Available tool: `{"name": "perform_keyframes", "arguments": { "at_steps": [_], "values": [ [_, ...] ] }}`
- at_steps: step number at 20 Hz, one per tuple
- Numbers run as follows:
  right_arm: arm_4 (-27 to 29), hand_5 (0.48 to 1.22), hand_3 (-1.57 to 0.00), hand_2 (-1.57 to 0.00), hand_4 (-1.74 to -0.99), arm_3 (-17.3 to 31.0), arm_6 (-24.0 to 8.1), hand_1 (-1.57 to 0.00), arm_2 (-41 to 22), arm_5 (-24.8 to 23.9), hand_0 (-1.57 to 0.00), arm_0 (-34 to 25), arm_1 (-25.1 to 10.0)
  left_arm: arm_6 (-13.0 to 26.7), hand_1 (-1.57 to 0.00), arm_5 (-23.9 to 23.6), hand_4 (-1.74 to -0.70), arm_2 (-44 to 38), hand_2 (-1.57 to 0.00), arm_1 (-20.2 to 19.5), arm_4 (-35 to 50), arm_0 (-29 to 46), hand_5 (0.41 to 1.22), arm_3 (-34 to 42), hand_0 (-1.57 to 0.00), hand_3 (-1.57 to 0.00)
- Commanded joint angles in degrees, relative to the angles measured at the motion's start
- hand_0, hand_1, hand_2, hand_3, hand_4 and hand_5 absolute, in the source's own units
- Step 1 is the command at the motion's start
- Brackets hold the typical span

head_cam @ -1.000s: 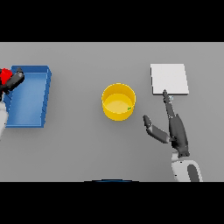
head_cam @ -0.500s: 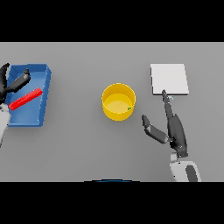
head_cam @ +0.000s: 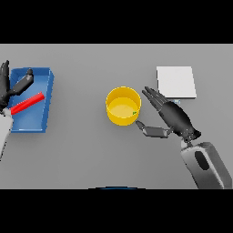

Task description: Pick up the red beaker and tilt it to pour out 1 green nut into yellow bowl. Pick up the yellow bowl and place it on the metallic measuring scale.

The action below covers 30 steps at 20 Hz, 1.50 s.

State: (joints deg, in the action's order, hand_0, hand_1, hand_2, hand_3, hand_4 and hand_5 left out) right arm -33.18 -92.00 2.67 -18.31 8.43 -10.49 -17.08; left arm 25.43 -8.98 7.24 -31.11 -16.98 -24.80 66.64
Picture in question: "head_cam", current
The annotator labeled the red beaker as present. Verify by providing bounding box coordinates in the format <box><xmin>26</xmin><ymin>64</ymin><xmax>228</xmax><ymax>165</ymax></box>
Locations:
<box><xmin>10</xmin><ymin>92</ymin><xmax>46</xmax><ymax>116</ymax></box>

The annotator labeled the pale square measuring scale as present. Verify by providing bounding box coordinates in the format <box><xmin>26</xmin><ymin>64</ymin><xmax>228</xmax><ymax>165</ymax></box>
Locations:
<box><xmin>156</xmin><ymin>66</ymin><xmax>198</xmax><ymax>105</ymax></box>

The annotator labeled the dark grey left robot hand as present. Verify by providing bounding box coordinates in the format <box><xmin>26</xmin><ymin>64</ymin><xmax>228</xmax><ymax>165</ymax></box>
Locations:
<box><xmin>0</xmin><ymin>59</ymin><xmax>35</xmax><ymax>112</ymax></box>

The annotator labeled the yellow bowl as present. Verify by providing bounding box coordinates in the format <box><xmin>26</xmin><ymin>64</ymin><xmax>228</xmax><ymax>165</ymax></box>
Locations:
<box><xmin>105</xmin><ymin>86</ymin><xmax>143</xmax><ymax>127</ymax></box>

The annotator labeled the blue rectangular tray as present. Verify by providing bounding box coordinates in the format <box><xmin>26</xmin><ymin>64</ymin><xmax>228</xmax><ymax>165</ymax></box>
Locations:
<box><xmin>6</xmin><ymin>66</ymin><xmax>56</xmax><ymax>134</ymax></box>

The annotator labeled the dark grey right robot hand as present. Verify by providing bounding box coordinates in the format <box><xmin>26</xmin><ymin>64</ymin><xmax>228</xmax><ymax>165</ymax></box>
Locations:
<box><xmin>135</xmin><ymin>86</ymin><xmax>202</xmax><ymax>144</ymax></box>

